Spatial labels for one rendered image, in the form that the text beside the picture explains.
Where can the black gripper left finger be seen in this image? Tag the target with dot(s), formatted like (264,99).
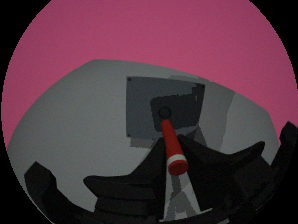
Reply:
(146,183)

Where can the dark red peg with white band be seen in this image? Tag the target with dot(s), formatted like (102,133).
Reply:
(176,159)

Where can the dark grey panel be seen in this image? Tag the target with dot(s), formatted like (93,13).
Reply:
(149,100)

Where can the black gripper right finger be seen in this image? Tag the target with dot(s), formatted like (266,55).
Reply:
(209,170)

